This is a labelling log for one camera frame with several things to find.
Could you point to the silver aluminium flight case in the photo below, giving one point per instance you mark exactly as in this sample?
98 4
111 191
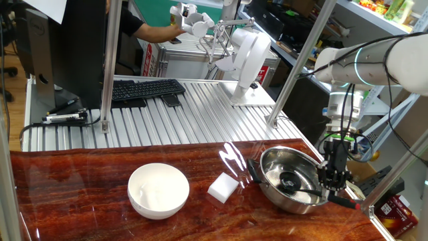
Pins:
187 63

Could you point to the black keyboard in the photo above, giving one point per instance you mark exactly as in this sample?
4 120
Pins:
147 89

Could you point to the red printed carton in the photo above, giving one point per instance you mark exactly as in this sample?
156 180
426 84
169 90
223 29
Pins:
394 214

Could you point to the person hand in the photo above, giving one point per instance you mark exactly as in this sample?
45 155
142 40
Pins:
179 31

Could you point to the black pen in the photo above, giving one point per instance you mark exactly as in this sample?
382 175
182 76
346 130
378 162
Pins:
63 106

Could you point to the wood pattern table mat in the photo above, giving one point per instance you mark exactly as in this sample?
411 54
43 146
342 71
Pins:
83 207

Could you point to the black computer monitor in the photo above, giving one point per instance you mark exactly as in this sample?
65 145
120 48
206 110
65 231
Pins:
77 50

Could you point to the white ceramic bowl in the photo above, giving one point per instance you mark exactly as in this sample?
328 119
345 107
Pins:
157 190

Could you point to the red and white sign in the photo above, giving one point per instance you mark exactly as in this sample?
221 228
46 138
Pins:
148 58

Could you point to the black flat pad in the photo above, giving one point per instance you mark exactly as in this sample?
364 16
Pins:
128 103

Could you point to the white sponge block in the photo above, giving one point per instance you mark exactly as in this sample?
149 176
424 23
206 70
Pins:
222 187

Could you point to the brown cardboard box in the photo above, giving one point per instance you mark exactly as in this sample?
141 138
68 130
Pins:
361 167

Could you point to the white haptic control device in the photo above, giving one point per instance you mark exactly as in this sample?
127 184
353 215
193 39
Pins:
250 57

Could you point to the black plastic case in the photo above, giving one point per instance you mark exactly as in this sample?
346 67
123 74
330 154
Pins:
378 182

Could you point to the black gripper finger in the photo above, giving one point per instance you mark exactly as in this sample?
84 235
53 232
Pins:
344 180
324 177

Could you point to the yellow ball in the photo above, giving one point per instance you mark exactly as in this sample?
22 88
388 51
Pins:
376 156

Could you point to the glass jar orange lid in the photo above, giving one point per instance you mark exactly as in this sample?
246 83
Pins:
172 20

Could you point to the black smartphone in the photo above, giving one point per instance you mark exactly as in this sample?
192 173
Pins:
171 100
175 41

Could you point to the person bare forearm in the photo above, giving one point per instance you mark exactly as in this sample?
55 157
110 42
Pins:
154 33

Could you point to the white paper sheet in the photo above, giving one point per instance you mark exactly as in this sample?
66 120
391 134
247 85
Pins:
45 9

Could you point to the white marker pen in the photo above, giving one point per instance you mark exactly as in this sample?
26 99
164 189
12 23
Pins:
65 117

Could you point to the white metal shelf rack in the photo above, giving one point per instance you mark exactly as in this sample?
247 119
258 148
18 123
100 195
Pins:
368 20

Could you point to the black shirt sleeve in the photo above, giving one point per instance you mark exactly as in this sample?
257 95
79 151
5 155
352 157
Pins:
128 21

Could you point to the black office chair base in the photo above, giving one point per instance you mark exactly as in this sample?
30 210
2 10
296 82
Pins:
8 72

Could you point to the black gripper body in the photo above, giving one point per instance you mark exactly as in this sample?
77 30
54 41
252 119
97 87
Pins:
337 154

